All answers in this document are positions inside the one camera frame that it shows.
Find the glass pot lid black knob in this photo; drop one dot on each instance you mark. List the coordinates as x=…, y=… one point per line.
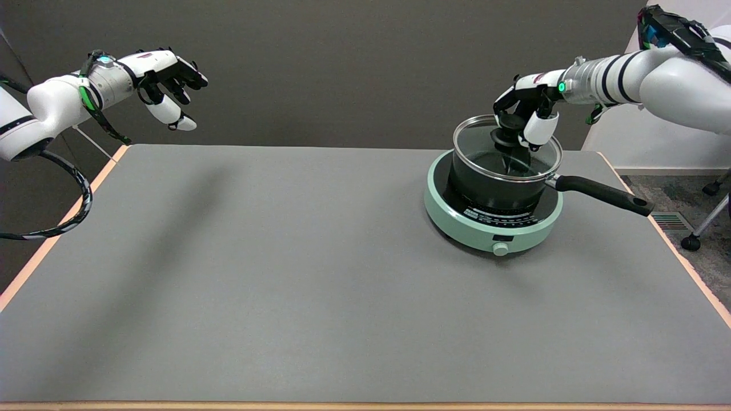
x=474, y=142

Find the floor vent grille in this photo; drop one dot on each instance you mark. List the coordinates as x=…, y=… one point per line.
x=671, y=221

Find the mint green induction cooker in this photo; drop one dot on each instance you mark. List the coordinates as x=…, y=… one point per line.
x=485, y=234

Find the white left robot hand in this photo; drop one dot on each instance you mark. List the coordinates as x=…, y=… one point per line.
x=151, y=61

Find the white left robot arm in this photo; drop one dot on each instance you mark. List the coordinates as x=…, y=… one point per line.
x=51, y=103

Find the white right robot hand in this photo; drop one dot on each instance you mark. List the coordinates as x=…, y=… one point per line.
x=537, y=85

